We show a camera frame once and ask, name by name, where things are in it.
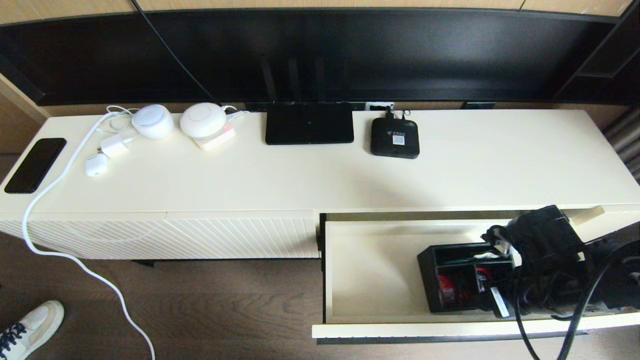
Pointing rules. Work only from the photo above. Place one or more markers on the cream square socket block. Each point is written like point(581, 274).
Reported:
point(220, 141)

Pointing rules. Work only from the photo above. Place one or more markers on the white wall socket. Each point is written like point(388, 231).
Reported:
point(375, 106)

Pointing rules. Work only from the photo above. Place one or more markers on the white charger adapter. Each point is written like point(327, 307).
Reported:
point(114, 146)

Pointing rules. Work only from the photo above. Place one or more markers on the white sneaker with dark laces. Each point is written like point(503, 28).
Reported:
point(30, 327)

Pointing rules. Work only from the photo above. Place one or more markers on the white earbuds case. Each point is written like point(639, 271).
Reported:
point(96, 165)

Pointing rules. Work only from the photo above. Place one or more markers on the black compartment organizer box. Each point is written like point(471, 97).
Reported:
point(427, 280)

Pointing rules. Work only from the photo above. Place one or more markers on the small white dome speaker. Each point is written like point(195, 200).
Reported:
point(152, 123)

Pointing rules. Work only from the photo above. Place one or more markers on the white paper packet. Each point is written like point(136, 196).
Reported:
point(487, 256)

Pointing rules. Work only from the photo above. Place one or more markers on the black flat television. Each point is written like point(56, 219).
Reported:
point(425, 47)

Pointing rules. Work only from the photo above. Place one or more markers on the grey curtain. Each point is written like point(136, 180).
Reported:
point(625, 142)

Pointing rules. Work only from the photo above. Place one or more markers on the cream TV cabinet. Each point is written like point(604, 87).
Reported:
point(250, 177)

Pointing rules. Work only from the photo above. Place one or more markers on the black square set-top box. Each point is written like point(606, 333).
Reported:
point(385, 147)

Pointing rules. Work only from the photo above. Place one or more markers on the white round puck device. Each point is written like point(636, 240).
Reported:
point(202, 119)

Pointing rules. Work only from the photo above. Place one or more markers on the black router with antennas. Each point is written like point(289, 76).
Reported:
point(309, 125)

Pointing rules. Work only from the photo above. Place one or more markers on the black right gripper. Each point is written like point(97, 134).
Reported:
point(550, 260)

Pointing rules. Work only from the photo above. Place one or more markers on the black wall shelf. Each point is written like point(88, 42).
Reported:
point(615, 75)

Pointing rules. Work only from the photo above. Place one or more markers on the black smartphone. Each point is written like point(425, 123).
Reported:
point(35, 166)

